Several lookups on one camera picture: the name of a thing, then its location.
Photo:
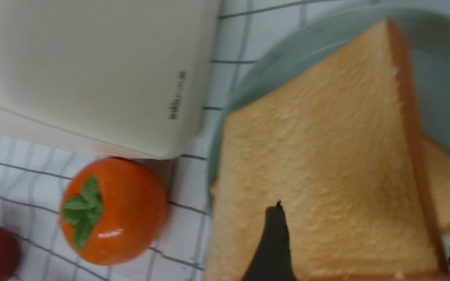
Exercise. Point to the white checkered tablecloth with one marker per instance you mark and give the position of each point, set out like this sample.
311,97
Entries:
33,177

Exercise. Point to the orange persimmon with green leaf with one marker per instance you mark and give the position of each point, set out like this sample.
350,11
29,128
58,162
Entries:
113,210

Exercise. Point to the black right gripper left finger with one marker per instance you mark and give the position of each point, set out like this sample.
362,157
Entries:
272,258

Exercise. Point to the cream white toaster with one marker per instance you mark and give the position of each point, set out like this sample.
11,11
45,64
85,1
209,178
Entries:
126,78

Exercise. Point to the pale green round plate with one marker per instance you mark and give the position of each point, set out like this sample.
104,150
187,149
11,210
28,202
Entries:
428,37

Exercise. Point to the toast slice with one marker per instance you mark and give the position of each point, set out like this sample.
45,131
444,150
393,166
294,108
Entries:
438,167
340,147

